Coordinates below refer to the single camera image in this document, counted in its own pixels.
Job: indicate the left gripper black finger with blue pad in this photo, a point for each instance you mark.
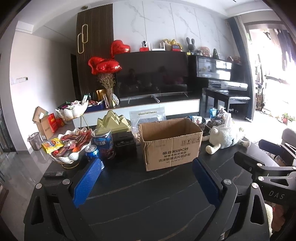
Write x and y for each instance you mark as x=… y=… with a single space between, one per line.
x=53 y=214
x=239 y=210

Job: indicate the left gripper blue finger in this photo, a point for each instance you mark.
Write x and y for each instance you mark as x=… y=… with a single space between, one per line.
x=285 y=151

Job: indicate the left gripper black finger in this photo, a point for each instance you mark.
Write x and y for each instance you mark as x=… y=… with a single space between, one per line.
x=277 y=184

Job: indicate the grey chair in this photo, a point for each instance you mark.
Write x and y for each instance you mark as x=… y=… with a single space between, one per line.
x=289 y=136

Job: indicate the white plush sheep toy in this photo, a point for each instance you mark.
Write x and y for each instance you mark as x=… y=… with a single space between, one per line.
x=221 y=137

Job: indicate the yellow chips bag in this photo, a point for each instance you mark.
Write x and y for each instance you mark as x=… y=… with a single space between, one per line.
x=52 y=145

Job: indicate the black piano bench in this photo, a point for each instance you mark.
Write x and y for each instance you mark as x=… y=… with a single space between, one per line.
x=223 y=96

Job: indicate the blue soda can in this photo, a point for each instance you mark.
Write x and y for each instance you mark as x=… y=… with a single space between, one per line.
x=91 y=152

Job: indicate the white shell snack bowl lower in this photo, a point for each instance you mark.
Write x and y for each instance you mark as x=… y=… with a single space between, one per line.
x=74 y=143

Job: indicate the white shell snack bowl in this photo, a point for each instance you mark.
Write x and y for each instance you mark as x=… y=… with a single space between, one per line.
x=72 y=111
x=74 y=143

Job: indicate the grey waste bin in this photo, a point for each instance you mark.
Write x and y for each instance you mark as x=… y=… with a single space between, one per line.
x=35 y=141

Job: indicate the blue snack canister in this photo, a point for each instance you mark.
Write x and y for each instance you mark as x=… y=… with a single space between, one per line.
x=104 y=142

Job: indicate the open cardboard box on floor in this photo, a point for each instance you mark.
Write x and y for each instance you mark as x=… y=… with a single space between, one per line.
x=46 y=123

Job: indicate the black tissue box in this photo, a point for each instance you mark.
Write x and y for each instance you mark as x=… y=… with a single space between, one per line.
x=124 y=144

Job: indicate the white shell snack bowl upper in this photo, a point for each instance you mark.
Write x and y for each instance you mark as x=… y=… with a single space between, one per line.
x=72 y=111

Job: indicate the brown cardboard box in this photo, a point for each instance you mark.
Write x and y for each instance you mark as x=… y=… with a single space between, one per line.
x=169 y=143

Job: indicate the white tv cabinet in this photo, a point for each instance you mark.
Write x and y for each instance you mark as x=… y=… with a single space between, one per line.
x=171 y=108

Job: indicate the yellow mountain shaped ornament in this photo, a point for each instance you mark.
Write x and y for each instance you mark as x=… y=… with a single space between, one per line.
x=113 y=123

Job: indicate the black upright piano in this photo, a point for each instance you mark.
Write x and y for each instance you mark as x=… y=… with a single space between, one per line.
x=206 y=72

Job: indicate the clear plastic zip bag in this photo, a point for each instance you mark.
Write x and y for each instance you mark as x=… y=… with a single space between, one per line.
x=146 y=116

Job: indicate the black rabbit figurine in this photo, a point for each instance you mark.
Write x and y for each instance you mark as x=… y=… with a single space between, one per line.
x=191 y=44

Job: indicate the dried flower vase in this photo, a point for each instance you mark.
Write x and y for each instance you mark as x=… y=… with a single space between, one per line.
x=107 y=80

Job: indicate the red heart foil balloon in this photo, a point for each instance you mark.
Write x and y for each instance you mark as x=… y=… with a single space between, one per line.
x=100 y=65

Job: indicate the large black television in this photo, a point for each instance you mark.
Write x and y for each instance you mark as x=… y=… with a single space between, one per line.
x=151 y=73

